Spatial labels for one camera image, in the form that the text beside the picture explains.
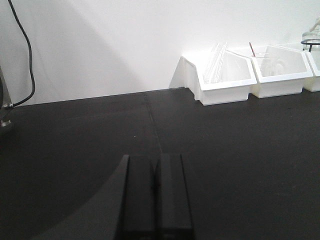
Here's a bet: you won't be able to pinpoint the black tripod stand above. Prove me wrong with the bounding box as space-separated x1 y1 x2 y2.
300 38 320 52

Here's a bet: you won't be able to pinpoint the middle white storage bin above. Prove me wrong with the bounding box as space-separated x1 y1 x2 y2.
226 44 314 99

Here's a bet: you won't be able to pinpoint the right white storage bin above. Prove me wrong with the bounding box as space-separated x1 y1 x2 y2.
274 41 320 92

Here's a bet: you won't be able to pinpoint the clear beaker in bin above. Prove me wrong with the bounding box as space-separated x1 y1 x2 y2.
255 52 286 77

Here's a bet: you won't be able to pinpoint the glass alcohol lamp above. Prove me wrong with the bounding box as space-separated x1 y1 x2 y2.
302 17 320 40

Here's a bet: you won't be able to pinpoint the black cable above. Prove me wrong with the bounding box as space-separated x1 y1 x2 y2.
4 0 36 109

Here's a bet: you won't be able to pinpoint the red tipped dropper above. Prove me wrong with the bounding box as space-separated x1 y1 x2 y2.
249 42 256 57

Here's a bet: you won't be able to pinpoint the left white storage bin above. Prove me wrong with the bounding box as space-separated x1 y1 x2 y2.
169 49 257 106

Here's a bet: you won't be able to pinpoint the white storage bin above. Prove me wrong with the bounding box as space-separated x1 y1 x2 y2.
274 41 320 92
169 49 257 106
226 44 314 99

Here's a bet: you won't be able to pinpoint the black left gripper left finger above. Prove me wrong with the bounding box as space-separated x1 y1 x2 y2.
115 154 156 240

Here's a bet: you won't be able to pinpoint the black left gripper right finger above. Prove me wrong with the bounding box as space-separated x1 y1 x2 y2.
155 153 194 240

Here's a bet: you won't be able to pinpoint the clear glass tubes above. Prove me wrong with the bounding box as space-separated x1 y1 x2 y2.
203 42 228 84

